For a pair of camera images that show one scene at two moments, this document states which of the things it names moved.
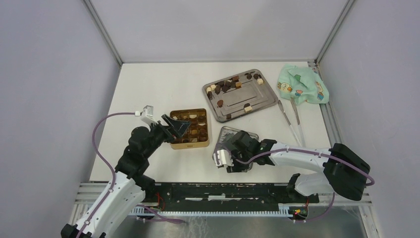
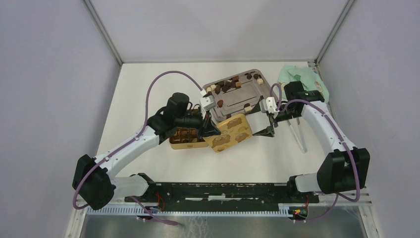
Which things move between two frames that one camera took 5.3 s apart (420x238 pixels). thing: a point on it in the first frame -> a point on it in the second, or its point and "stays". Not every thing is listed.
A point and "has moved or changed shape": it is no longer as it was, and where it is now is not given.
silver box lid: [224, 135] has moved or changed shape
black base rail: [215, 194] stays
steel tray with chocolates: [238, 95] stays
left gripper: [180, 126] -> [206, 128]
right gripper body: [238, 166] -> [272, 120]
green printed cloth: [302, 84] stays
